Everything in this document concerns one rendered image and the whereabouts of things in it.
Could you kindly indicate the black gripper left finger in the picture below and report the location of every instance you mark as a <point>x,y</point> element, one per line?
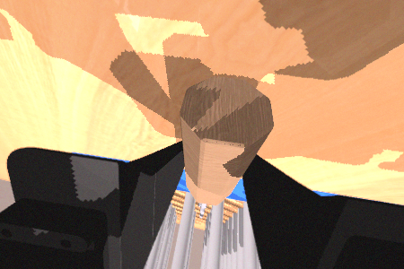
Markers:
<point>135,195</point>

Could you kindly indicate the blue flat strip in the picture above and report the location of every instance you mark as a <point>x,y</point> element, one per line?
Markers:
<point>238,192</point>

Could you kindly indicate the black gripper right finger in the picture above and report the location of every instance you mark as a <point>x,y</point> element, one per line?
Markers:
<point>294,227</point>

